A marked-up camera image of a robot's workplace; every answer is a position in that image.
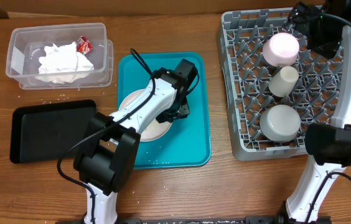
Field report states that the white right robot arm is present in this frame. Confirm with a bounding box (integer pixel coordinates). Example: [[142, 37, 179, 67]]
[[273, 1, 351, 223]]

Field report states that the white napkin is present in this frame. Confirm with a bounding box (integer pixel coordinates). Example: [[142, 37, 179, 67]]
[[36, 42, 94, 84]]

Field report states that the red snack wrapper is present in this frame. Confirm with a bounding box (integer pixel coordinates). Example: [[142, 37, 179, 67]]
[[77, 36, 93, 55]]

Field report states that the clear plastic waste bin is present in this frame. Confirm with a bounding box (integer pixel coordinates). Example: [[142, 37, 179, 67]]
[[6, 23, 114, 90]]

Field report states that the white cup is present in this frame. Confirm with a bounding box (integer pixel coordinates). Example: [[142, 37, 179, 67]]
[[269, 66, 299, 97]]

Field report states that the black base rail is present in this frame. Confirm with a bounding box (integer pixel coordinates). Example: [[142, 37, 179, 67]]
[[115, 215, 297, 224]]

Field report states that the grey dishwasher rack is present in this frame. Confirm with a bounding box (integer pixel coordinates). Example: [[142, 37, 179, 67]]
[[217, 8, 344, 161]]

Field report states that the small pink bowl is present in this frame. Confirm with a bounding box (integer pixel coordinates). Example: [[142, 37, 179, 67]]
[[262, 32, 300, 67]]

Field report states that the grey saucer bowl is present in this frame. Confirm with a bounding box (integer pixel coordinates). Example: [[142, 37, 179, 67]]
[[260, 105, 301, 142]]

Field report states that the teal serving tray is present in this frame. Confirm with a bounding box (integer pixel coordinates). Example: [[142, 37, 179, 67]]
[[134, 52, 212, 169]]

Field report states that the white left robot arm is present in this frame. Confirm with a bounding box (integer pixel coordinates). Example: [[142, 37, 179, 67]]
[[73, 59, 199, 223]]

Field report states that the black tray bin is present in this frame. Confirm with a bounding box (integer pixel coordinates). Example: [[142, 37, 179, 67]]
[[9, 100, 96, 164]]

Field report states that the large white plate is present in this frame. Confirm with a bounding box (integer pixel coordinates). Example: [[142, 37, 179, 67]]
[[119, 89, 172, 142]]

